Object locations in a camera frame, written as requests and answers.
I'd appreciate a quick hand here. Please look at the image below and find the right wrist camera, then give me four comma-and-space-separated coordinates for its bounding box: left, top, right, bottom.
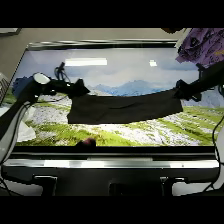
195, 62, 207, 76

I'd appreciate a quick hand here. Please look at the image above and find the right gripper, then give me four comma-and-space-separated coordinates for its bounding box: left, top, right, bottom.
173, 79, 203, 103

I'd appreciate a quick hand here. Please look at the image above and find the purple garment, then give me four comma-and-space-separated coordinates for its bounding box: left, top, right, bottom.
175, 27, 224, 69

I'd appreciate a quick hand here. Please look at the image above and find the silver frame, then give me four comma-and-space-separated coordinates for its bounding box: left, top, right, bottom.
0, 151, 224, 197

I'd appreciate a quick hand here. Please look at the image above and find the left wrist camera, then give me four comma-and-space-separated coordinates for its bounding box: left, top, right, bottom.
54, 61, 72, 83

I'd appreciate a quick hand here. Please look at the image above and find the black cable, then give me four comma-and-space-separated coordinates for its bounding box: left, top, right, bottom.
0, 99, 36, 165
211, 84, 224, 163

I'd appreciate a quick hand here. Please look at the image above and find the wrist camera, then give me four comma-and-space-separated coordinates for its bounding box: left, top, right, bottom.
54, 61, 72, 83
195, 62, 207, 76

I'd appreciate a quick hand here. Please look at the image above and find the dark brown T-shirt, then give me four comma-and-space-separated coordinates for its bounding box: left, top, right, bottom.
66, 88, 185, 126

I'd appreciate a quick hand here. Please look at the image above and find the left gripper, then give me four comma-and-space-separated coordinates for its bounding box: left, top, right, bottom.
67, 78, 91, 99

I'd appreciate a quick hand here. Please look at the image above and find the white garment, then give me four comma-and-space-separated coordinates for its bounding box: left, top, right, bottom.
15, 105, 37, 143

